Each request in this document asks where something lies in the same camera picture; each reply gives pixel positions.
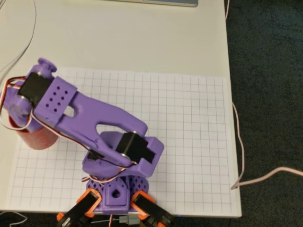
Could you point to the purple gripper with servo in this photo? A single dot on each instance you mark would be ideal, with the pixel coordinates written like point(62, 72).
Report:
point(14, 109)

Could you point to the purple SO-100 robot arm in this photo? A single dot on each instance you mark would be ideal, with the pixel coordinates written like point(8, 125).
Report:
point(106, 113)

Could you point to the red cup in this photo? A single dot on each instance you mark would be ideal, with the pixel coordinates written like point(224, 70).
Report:
point(38, 139)

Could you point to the black orange table clamp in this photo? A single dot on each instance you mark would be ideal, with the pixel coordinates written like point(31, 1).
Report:
point(78, 210)
point(151, 210)

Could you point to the silver laptop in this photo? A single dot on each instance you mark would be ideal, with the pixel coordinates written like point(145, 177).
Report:
point(154, 2)

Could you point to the white grid paper sheet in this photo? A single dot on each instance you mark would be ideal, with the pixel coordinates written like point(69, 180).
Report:
point(189, 118)

